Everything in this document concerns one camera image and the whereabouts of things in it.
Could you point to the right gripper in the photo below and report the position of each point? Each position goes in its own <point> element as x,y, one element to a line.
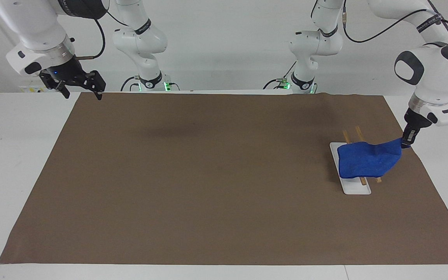
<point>66,71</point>

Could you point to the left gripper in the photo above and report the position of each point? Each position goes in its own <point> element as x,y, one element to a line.
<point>416,120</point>

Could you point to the blue towel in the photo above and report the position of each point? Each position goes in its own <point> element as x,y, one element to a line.
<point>366,159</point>

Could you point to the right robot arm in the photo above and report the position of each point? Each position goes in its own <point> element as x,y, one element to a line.
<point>37,27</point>

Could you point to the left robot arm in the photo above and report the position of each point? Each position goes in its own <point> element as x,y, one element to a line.
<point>438,66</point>

